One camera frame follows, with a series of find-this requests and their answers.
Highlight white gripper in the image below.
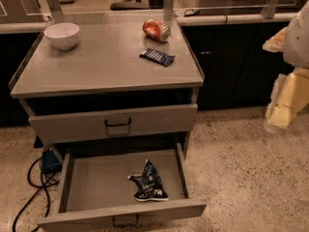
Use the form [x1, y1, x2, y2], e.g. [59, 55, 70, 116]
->
[263, 27, 309, 133]

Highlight blue chip bag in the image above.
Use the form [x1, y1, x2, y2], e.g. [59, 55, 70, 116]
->
[127, 159, 168, 202]

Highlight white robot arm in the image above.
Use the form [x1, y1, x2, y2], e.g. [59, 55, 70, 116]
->
[263, 2, 309, 133]

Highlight grey drawer cabinet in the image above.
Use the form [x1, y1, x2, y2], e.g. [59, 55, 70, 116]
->
[8, 11, 206, 153]

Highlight grey open middle drawer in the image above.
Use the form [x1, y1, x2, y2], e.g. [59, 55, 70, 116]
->
[40, 144, 207, 232]

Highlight grey top drawer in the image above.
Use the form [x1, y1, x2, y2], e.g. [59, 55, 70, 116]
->
[29, 103, 197, 144]

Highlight dark lower cabinets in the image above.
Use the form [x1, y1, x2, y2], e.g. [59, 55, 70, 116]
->
[183, 22, 294, 110]

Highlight blue candy bar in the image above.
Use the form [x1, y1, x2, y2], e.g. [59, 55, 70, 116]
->
[139, 48, 175, 67]

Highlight red soda can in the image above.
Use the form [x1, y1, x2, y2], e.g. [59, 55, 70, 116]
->
[143, 19, 171, 43]

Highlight white ceramic bowl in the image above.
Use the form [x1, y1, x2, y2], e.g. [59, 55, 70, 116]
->
[43, 22, 79, 50]

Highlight blue power box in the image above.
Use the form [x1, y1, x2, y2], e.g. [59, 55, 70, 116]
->
[40, 150, 62, 174]

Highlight black top drawer handle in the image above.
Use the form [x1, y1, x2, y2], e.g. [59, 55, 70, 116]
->
[104, 117, 131, 128]

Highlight black drawer handle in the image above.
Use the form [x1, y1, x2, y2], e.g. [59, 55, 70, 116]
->
[104, 117, 131, 128]
[112, 215, 139, 228]

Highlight black middle drawer handle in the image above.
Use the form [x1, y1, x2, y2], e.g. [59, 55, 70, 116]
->
[112, 215, 139, 228]

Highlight black floor cable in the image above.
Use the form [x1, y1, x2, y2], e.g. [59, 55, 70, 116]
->
[12, 157, 61, 232]

